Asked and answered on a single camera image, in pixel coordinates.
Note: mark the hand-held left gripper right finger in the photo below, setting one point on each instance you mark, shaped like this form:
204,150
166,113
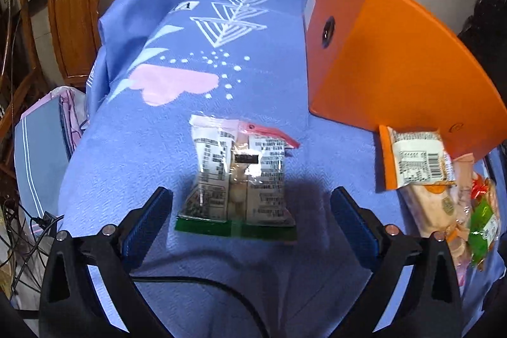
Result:
356,227

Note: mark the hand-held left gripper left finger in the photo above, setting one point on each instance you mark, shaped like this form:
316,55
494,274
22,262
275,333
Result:
146,227

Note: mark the wooden armchair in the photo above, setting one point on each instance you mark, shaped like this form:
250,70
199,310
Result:
29,84

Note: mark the carved wooden chair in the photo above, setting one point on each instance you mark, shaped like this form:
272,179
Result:
75,25

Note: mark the pink packet of round cookies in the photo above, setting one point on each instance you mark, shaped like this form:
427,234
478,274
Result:
459,262

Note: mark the dark green snack packet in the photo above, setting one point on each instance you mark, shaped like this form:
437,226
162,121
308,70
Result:
481,239

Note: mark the tan snack packet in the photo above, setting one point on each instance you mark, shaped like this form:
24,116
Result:
431,207

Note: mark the clear packet of white balls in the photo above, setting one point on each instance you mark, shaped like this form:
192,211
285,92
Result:
222,171

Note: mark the orange snack packet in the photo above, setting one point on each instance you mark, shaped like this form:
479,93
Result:
416,160

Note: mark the blue patterned tablecloth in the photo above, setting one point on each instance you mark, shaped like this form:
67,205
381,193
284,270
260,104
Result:
158,144

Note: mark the dark carved wooden bench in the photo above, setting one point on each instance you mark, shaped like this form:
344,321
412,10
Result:
485,13

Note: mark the folded blue striped cloth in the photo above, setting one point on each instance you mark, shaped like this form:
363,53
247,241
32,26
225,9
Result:
39,148

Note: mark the orange cardboard box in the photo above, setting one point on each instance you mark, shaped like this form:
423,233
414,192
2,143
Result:
396,64

